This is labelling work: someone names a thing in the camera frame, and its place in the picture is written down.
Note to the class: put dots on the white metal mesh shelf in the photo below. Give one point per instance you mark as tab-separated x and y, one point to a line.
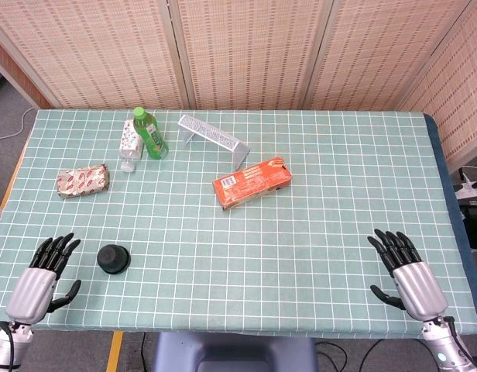
211	133

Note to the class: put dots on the silver red-print snack packet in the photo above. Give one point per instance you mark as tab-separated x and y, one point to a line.
83	181

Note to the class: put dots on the clear patterned-label water bottle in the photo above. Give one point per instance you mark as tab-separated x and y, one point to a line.
130	145

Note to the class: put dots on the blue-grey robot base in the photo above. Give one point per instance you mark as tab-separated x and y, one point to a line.
230	348

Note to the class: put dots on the black box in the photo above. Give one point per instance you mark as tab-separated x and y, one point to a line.
476	228

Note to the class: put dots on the black round lid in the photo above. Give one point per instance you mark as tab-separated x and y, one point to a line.
112	259

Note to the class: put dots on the bamboo folding screen panel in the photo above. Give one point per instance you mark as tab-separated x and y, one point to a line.
107	50
463	97
378	50
250	50

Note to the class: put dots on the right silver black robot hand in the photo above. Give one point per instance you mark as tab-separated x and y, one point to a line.
418	288

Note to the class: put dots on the orange carton box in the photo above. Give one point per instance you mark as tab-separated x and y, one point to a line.
250	184

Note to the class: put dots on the green checked tablecloth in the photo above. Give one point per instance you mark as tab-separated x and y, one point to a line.
261	252

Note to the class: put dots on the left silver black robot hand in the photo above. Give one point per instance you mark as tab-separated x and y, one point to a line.
31	288

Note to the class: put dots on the green tea bottle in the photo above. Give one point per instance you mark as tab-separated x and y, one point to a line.
151	137

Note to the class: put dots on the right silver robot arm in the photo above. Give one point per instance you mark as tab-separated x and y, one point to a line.
443	348

